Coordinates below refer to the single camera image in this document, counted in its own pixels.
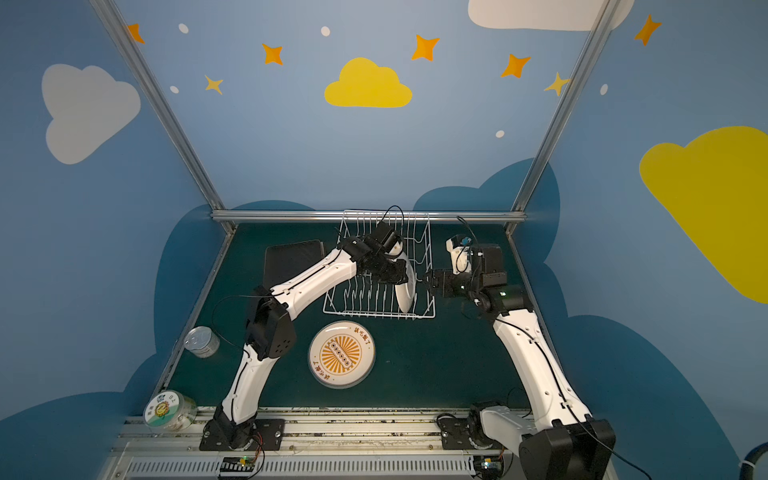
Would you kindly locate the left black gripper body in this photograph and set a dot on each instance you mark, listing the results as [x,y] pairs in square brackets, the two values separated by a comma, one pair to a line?
[390,267]

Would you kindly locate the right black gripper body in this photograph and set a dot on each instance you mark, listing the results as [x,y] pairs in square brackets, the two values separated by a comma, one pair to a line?
[444,283]

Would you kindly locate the white round plate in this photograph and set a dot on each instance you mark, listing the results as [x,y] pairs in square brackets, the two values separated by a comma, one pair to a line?
[342,355]
[405,292]

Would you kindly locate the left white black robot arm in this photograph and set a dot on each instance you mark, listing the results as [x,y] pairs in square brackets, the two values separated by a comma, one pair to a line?
[270,333]

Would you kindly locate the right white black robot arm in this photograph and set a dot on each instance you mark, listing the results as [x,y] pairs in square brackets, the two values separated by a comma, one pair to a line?
[562,440]

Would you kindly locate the right small circuit board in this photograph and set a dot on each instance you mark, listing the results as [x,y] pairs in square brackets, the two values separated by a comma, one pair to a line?
[487,468]

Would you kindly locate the small circuit board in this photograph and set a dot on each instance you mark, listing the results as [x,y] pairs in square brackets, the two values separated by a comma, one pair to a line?
[237,468]
[487,468]

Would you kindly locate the left small circuit board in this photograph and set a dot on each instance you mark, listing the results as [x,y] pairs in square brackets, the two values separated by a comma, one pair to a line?
[237,468]

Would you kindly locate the round clear lidded container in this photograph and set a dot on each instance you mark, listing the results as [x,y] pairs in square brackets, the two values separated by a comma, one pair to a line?
[170,411]

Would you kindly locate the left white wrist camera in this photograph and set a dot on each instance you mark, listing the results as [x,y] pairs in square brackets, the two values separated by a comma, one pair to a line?
[397,248]

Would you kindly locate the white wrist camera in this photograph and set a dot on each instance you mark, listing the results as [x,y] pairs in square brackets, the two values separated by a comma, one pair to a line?
[397,248]
[459,249]

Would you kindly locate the white wire dish rack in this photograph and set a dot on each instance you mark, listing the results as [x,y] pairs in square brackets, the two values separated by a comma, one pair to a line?
[362,296]

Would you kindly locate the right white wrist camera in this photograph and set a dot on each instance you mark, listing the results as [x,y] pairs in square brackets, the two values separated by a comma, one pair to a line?
[459,249]

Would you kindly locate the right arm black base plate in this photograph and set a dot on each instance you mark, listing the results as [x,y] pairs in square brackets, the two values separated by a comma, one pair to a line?
[456,435]

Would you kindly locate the aluminium rail base frame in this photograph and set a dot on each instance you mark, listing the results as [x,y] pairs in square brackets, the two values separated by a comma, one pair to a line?
[317,443]

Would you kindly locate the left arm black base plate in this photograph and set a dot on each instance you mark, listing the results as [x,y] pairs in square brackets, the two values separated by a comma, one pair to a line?
[263,435]

